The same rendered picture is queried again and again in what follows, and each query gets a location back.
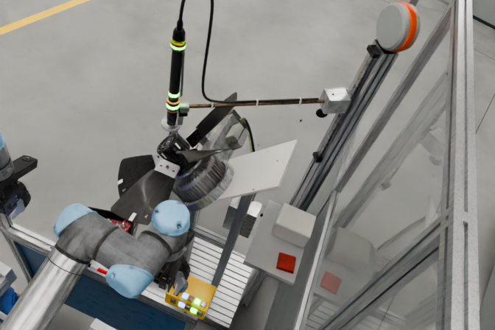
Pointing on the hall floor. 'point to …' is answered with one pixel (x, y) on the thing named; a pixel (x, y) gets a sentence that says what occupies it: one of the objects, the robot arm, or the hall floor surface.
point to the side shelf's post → (253, 288)
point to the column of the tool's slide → (315, 176)
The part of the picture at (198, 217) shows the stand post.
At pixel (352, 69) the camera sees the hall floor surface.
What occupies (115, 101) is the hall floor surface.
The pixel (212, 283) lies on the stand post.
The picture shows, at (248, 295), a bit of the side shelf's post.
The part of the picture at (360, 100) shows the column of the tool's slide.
